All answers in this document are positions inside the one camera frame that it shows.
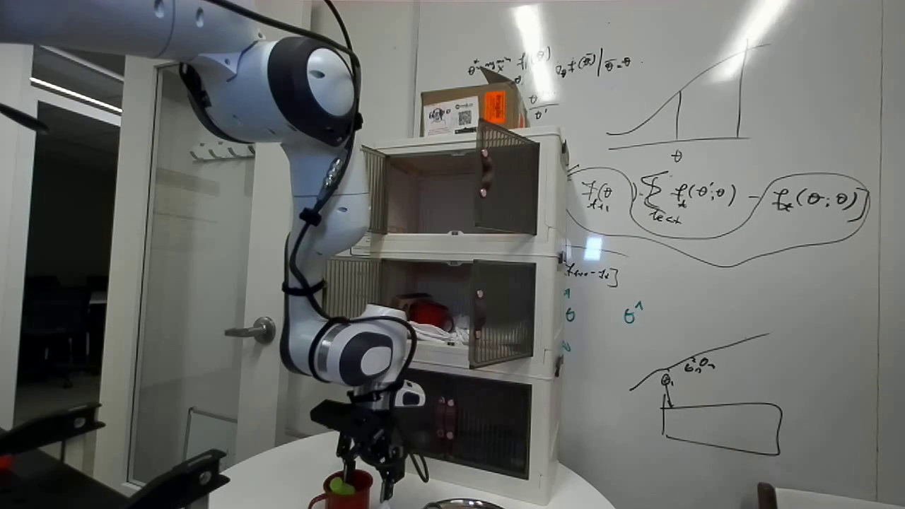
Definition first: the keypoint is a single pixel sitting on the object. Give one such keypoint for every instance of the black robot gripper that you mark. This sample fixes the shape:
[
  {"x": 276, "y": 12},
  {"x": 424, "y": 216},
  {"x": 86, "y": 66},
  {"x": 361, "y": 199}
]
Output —
[{"x": 369, "y": 432}]

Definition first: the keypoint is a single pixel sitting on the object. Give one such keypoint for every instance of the red mug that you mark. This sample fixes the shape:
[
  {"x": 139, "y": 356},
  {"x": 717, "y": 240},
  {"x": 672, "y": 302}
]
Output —
[{"x": 361, "y": 500}]

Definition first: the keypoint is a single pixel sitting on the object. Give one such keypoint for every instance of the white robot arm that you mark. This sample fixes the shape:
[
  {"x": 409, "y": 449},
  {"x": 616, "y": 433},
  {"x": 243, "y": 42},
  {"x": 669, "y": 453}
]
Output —
[{"x": 250, "y": 81}]

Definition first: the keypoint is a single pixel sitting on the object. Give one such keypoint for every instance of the green object inside mug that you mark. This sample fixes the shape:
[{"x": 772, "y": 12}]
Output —
[{"x": 339, "y": 489}]

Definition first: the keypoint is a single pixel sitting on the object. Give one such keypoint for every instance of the white three-tier cabinet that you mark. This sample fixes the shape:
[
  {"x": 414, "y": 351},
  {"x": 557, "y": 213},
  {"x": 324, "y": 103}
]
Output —
[{"x": 474, "y": 221}]

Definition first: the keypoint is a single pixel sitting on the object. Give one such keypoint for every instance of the metal bowl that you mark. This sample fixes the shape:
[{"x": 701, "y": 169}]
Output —
[{"x": 461, "y": 504}]

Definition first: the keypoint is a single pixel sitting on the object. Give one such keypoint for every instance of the white folded cloth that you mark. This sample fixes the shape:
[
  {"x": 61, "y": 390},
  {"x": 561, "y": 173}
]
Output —
[{"x": 438, "y": 336}]

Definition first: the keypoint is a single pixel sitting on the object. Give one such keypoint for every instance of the red item on middle shelf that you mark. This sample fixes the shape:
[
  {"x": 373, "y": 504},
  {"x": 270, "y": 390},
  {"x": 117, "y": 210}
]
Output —
[{"x": 424, "y": 309}]

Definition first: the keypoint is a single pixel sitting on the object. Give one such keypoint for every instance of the cardboard box with labels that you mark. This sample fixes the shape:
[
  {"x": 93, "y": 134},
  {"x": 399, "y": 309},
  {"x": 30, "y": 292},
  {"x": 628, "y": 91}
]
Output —
[{"x": 468, "y": 110}]

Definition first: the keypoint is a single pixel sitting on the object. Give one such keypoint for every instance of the silver door handle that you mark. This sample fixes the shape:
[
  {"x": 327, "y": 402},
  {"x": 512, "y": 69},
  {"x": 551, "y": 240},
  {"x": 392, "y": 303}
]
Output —
[{"x": 262, "y": 332}]

